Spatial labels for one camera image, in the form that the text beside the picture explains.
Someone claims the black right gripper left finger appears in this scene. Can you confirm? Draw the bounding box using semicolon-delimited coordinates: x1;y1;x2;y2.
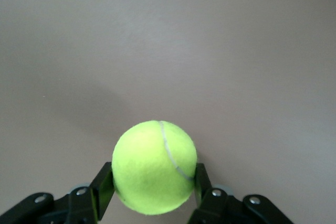
0;161;115;224

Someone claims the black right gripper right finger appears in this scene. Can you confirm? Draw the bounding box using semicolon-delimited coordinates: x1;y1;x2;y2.
187;163;295;224

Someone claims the yellow tennis ball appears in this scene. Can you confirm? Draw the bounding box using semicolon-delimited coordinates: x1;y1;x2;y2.
111;120;197;215

